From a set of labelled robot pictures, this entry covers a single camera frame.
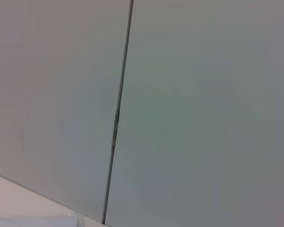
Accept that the clear red-zip document bag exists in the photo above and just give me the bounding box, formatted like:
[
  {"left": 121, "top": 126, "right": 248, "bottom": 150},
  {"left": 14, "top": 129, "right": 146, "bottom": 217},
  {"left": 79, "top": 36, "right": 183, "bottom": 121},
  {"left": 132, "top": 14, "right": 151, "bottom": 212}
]
[{"left": 0, "top": 216, "right": 78, "bottom": 227}]

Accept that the metal hinge in wall seam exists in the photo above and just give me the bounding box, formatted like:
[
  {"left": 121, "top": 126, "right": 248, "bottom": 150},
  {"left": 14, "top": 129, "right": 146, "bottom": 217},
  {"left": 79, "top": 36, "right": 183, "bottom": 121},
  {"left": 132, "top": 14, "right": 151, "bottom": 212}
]
[{"left": 111, "top": 111, "right": 120, "bottom": 148}]

